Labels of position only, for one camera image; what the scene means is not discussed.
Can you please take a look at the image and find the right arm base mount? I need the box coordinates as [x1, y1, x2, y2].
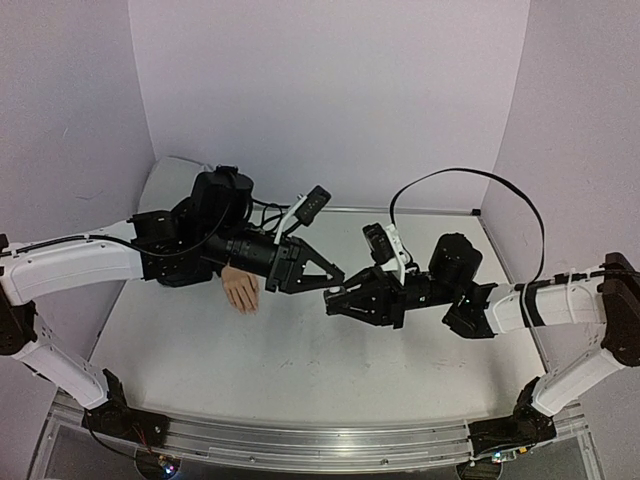
[468, 377, 557, 458]

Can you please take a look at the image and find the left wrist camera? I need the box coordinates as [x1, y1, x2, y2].
[274, 185, 332, 245]

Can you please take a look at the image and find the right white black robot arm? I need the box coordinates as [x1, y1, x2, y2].
[324, 233, 639, 417]

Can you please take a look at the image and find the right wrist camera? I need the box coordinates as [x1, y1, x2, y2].
[362, 223, 411, 285]

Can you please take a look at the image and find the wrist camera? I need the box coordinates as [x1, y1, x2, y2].
[362, 223, 411, 285]
[274, 185, 332, 245]

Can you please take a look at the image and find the aluminium front rail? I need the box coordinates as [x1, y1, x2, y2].
[28, 392, 602, 479]

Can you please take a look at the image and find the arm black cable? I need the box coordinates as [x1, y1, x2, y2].
[388, 168, 546, 286]
[0, 199, 231, 261]

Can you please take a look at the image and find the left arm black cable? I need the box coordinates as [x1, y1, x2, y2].
[0, 199, 231, 261]

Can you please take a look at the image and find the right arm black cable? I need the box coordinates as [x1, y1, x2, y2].
[388, 168, 546, 286]

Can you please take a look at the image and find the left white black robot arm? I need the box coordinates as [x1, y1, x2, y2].
[1, 166, 344, 437]

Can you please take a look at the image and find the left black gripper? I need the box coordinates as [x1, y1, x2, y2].
[204, 224, 350, 296]

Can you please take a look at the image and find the black jacket sleeve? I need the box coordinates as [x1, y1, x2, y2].
[151, 250, 223, 288]

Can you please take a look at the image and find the aluminium back rail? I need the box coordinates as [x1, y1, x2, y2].
[323, 206, 482, 217]

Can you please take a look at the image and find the mannequin hand with long nails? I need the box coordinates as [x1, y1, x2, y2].
[221, 266, 260, 314]

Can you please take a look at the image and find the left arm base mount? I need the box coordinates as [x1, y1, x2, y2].
[82, 369, 170, 448]

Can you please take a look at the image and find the aluminium rail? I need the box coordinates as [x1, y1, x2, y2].
[323, 206, 482, 217]
[28, 392, 602, 479]

